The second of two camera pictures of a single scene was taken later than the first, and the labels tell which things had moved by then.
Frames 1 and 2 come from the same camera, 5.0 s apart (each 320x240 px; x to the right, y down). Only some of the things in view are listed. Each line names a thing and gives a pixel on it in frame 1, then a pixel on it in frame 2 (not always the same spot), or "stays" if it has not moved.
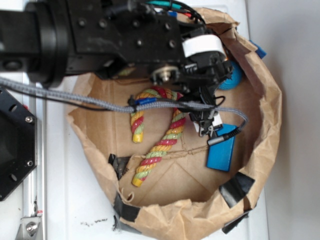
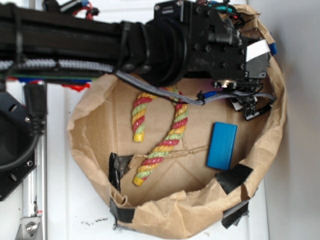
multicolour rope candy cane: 136,120 stays
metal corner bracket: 29,229 stays
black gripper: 204,65 -> 257,63
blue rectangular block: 219,155 stays
